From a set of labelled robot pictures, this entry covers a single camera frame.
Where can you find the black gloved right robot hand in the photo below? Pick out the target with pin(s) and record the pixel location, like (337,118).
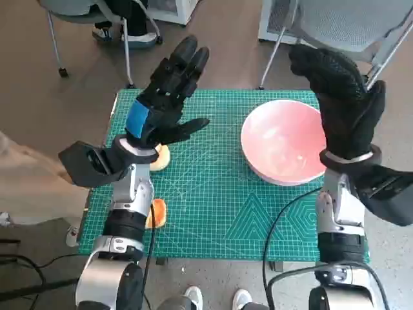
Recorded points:
(345,106)

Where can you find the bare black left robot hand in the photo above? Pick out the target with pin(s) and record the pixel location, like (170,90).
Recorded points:
(167,90)

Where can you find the pale round toy bread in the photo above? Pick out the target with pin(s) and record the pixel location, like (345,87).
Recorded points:
(163,159)

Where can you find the pink bowl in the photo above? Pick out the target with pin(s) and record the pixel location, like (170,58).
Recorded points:
(284,142)

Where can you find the orange rectangular toy bread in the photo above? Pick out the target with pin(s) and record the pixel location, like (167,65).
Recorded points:
(159,213)

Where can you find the seated person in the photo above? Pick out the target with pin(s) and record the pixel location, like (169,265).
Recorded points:
(135,19)

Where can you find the small white cabinet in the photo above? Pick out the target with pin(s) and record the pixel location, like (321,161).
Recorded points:
(174,9)

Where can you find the grey mesh chair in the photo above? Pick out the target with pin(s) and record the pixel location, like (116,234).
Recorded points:
(338,22)

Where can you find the green cutting mat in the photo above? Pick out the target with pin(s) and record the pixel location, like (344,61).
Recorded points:
(209,193)

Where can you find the white cabinet with vent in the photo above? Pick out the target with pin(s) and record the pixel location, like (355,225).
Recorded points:
(274,19)

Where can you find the grey chair with smooth seat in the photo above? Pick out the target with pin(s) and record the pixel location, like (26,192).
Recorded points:
(64,9)

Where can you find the standing person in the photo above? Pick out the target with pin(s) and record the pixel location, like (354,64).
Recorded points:
(32,181)

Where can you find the black table clamp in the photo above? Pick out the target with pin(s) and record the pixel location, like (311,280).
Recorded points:
(277,266)

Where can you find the white shoe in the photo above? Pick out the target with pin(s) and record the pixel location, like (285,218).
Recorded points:
(242,298)
(193,297)

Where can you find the short black flat bar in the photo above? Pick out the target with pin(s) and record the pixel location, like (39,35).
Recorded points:
(9,241)

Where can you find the black floor bar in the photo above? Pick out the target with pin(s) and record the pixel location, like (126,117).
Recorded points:
(32,289)

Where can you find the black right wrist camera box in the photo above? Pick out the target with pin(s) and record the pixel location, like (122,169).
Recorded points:
(390,200)

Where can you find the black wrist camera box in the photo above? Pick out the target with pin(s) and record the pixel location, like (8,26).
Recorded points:
(84,164)
(390,200)

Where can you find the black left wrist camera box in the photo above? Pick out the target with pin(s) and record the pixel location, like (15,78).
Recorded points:
(84,164)

